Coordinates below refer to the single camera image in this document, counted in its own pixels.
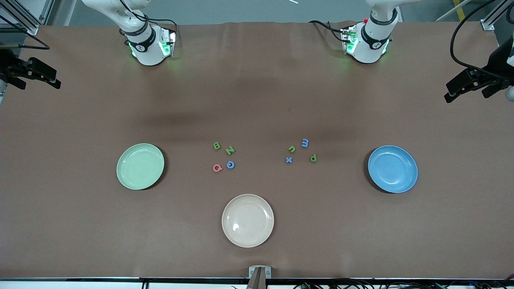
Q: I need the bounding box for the blue round plate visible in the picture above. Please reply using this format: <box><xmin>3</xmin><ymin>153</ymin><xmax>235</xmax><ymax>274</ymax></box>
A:
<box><xmin>368</xmin><ymin>145</ymin><xmax>418</xmax><ymax>194</ymax></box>

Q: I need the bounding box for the green round plate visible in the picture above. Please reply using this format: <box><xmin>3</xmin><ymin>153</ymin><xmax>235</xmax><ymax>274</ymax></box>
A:
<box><xmin>116</xmin><ymin>143</ymin><xmax>165</xmax><ymax>190</ymax></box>

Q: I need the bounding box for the brown table mat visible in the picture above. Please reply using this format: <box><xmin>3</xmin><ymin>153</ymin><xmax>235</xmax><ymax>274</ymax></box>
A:
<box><xmin>0</xmin><ymin>21</ymin><xmax>514</xmax><ymax>279</ymax></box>

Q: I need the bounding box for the beige round plate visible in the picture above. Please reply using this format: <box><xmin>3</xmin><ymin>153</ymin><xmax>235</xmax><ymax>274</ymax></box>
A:
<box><xmin>222</xmin><ymin>194</ymin><xmax>275</xmax><ymax>248</ymax></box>

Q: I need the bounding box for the aluminium frame profile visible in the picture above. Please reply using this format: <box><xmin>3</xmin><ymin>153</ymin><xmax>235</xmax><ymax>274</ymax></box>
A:
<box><xmin>480</xmin><ymin>0</ymin><xmax>514</xmax><ymax>31</ymax></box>
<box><xmin>0</xmin><ymin>0</ymin><xmax>55</xmax><ymax>36</ymax></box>

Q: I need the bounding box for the black right base cable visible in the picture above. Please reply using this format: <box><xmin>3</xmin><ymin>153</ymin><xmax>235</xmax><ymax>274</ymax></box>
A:
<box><xmin>118</xmin><ymin>0</ymin><xmax>179</xmax><ymax>39</ymax></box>

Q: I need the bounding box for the black base cable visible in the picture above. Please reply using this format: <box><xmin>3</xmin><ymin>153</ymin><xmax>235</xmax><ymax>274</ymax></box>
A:
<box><xmin>308</xmin><ymin>20</ymin><xmax>347</xmax><ymax>43</ymax></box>
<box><xmin>118</xmin><ymin>0</ymin><xmax>179</xmax><ymax>39</ymax></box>

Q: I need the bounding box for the black left base cable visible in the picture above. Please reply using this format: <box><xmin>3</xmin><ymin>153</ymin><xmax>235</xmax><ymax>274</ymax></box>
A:
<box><xmin>308</xmin><ymin>20</ymin><xmax>347</xmax><ymax>43</ymax></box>

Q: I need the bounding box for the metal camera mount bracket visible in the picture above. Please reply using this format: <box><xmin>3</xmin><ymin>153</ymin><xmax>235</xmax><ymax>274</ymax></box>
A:
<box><xmin>246</xmin><ymin>266</ymin><xmax>272</xmax><ymax>289</ymax></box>

